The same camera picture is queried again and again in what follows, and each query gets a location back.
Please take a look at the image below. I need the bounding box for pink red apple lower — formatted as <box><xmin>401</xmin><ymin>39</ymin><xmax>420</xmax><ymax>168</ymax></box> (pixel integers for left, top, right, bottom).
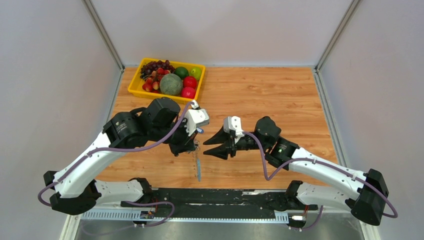
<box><xmin>181</xmin><ymin>87</ymin><xmax>196</xmax><ymax>99</ymax></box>

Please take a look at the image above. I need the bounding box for red apple upper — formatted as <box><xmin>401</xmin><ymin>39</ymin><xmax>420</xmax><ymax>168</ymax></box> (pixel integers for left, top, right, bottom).
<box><xmin>182</xmin><ymin>76</ymin><xmax>198</xmax><ymax>89</ymax></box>

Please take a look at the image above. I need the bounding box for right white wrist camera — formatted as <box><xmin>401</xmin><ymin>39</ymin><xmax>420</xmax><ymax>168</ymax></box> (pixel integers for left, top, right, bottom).
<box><xmin>223</xmin><ymin>116</ymin><xmax>245</xmax><ymax>144</ymax></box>

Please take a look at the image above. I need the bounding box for corner aluminium post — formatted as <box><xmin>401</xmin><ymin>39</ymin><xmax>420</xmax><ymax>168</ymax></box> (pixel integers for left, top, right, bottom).
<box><xmin>82</xmin><ymin>0</ymin><xmax>125</xmax><ymax>73</ymax></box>
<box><xmin>315</xmin><ymin>0</ymin><xmax>362</xmax><ymax>73</ymax></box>

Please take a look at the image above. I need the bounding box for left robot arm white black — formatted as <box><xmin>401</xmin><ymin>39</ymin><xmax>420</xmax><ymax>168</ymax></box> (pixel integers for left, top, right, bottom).
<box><xmin>37</xmin><ymin>97</ymin><xmax>210</xmax><ymax>215</ymax></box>

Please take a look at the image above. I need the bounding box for dark purple grape bunch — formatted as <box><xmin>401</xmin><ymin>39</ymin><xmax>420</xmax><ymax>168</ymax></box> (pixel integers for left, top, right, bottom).
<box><xmin>140</xmin><ymin>60</ymin><xmax>175</xmax><ymax>79</ymax></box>

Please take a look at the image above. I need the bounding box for dark green lime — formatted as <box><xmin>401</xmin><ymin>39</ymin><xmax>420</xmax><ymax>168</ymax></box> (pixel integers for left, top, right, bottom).
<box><xmin>173</xmin><ymin>66</ymin><xmax>189</xmax><ymax>80</ymax></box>

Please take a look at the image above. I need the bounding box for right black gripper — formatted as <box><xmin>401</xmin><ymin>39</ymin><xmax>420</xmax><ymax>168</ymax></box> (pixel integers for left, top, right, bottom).
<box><xmin>203</xmin><ymin>124</ymin><xmax>270</xmax><ymax>160</ymax></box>

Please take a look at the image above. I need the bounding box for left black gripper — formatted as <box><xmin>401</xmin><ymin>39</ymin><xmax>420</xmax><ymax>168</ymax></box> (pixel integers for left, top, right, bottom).
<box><xmin>150</xmin><ymin>115</ymin><xmax>199</xmax><ymax>157</ymax></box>

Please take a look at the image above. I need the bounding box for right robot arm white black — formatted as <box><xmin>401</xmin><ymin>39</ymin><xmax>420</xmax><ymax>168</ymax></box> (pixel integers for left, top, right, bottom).
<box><xmin>204</xmin><ymin>116</ymin><xmax>393</xmax><ymax>226</ymax></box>

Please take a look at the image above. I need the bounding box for small red peaches cluster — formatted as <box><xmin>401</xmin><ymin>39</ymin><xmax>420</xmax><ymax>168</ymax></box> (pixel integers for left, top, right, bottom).
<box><xmin>140</xmin><ymin>67</ymin><xmax>171</xmax><ymax>93</ymax></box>

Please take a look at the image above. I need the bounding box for right corner aluminium post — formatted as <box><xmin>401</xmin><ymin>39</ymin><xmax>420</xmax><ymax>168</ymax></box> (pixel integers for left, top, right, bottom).
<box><xmin>315</xmin><ymin>0</ymin><xmax>362</xmax><ymax>73</ymax></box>

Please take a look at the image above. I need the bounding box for green netted melon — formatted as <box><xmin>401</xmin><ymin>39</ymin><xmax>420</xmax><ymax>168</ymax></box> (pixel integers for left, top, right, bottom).
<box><xmin>159</xmin><ymin>73</ymin><xmax>183</xmax><ymax>96</ymax></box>

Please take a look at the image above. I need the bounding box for yellow plastic fruit tray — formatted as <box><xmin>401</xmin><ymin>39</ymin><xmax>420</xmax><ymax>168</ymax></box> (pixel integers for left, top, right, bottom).
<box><xmin>127</xmin><ymin>58</ymin><xmax>206</xmax><ymax>103</ymax></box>

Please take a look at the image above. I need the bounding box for left corner aluminium post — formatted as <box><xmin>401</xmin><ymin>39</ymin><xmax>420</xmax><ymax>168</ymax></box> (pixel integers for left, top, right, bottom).
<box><xmin>82</xmin><ymin>0</ymin><xmax>125</xmax><ymax>73</ymax></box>

